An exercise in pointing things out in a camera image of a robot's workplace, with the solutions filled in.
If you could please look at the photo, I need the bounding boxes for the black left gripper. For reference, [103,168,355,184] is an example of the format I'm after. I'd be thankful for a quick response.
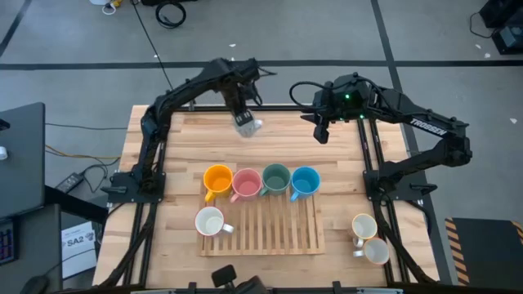
[221,79,254,127]

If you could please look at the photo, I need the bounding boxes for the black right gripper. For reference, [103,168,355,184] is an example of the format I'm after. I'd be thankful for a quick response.
[301,73,371,145]

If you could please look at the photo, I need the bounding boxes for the white blue-patterned mug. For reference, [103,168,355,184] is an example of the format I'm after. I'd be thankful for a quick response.
[233,116,263,139]

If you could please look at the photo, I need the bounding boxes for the blue mug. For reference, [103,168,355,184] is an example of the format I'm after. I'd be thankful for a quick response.
[289,166,322,203]

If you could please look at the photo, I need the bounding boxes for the pink mug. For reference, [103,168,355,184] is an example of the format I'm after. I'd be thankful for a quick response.
[230,167,263,204]

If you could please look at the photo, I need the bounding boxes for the green mug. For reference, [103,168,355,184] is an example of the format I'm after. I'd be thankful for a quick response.
[259,163,293,198]

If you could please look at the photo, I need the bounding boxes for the white patterned mug red rim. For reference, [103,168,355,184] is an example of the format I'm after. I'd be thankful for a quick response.
[194,206,235,238]

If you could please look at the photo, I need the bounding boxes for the white mug yellow rim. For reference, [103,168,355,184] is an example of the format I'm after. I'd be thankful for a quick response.
[350,212,378,248]

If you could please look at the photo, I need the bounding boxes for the white mug orange rim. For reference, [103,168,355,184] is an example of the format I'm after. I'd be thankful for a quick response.
[353,237,391,266]

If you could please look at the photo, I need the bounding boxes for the wooden slatted shelf rack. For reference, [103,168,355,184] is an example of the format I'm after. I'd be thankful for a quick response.
[197,179,326,257]

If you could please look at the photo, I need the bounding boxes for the black office chair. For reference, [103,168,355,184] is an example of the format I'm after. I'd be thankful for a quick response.
[211,264,270,294]

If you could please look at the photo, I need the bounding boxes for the black power adapter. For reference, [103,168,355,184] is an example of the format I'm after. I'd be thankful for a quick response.
[55,171,86,194]

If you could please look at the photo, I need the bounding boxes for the black equipment case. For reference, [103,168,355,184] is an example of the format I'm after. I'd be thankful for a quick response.
[478,0,523,56]

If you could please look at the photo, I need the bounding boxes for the white SA2 box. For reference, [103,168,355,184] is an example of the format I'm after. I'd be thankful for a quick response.
[60,220,98,279]

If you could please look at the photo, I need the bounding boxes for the black hazard-striped mat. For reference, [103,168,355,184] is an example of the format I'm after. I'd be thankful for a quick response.
[444,216,523,287]

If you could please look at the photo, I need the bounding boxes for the black desk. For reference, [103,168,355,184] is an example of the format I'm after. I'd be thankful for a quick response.
[0,101,46,220]

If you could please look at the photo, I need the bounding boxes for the dark grey desk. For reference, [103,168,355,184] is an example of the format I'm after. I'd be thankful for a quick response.
[0,203,63,294]

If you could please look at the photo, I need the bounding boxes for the black computer mouse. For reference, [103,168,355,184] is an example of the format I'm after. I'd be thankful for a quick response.
[19,274,51,294]

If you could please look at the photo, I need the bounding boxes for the black keyboard coloured keys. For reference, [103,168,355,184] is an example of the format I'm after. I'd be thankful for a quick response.
[0,219,18,265]

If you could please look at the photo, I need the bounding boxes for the black aluminium table frame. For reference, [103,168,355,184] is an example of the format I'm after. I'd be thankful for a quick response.
[92,101,440,294]

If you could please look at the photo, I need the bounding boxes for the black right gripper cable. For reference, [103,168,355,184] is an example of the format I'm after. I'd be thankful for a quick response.
[288,80,329,114]

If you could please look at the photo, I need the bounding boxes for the coiled black cable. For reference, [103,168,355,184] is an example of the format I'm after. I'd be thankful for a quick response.
[154,1,188,29]

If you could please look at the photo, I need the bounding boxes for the long black floor cable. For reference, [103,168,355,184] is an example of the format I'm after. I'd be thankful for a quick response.
[131,0,175,91]

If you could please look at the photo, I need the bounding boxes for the yellow floor cable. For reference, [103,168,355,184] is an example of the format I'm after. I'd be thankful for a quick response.
[44,145,122,161]

